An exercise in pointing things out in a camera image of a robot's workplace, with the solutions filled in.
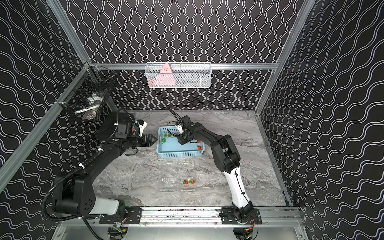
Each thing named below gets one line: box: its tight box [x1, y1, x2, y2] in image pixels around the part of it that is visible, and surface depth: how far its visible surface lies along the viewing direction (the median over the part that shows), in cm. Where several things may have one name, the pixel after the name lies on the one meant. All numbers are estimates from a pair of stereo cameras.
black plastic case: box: [95, 111, 118, 141], surface depth 105 cm
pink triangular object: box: [154, 63, 176, 86], surface depth 92 cm
